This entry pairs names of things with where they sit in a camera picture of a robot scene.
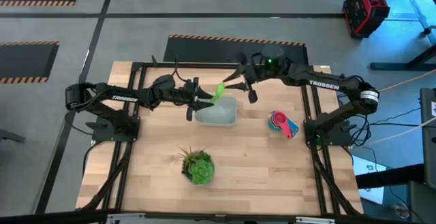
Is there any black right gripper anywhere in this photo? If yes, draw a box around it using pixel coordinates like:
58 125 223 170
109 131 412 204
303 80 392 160
222 52 270 104

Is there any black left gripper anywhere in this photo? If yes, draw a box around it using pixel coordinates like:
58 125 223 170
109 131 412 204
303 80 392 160
176 76 215 122

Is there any green measuring cup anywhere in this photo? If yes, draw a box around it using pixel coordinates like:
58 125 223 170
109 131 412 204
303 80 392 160
208 82 227 104

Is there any grey plastic basket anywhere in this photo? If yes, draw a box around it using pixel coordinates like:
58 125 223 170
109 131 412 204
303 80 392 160
194 94 238 128

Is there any red measuring cup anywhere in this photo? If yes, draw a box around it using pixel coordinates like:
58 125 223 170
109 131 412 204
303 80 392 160
272 110 294 140

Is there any green succulent plant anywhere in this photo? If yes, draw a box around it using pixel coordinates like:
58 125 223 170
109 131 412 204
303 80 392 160
176 144 215 186

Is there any white geometric concrete planter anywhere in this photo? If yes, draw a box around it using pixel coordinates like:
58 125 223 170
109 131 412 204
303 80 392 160
181 152 216 187

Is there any red black tool box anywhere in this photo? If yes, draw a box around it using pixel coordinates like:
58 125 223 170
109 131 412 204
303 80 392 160
342 0 392 40

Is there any black desk leg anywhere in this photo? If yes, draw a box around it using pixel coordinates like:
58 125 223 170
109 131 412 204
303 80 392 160
369 43 436 71

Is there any white floor sheet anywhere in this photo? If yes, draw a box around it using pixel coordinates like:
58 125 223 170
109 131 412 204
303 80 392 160
350 155 388 205

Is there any black floor beam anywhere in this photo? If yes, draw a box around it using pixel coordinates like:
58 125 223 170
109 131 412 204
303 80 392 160
355 163 425 190

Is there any grey furniture foot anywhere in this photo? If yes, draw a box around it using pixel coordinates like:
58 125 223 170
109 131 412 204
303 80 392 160
0 128 27 144

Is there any dark grey cabinet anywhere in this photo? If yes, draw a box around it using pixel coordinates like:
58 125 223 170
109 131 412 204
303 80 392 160
419 87 436 188

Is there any round metal object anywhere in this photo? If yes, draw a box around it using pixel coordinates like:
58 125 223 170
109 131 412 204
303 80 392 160
390 202 410 220

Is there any grey box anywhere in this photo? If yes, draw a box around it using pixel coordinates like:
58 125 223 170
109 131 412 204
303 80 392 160
407 180 436 224

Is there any black aluminium table frame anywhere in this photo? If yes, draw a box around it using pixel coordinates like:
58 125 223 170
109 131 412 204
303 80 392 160
75 55 364 218

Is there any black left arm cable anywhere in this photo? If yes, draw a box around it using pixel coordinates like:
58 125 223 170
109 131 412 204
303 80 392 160
172 56 189 82

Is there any silver bracket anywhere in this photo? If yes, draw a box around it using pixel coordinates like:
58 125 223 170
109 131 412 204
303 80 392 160
105 212 148 224
295 216 337 224

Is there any orange floor cable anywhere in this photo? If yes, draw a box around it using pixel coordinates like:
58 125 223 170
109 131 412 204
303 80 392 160
380 68 436 92

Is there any white floor cable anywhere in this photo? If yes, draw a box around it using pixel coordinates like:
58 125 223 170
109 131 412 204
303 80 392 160
364 116 436 146

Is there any black bottom rail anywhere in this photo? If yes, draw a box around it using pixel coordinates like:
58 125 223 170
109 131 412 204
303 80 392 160
0 209 436 224

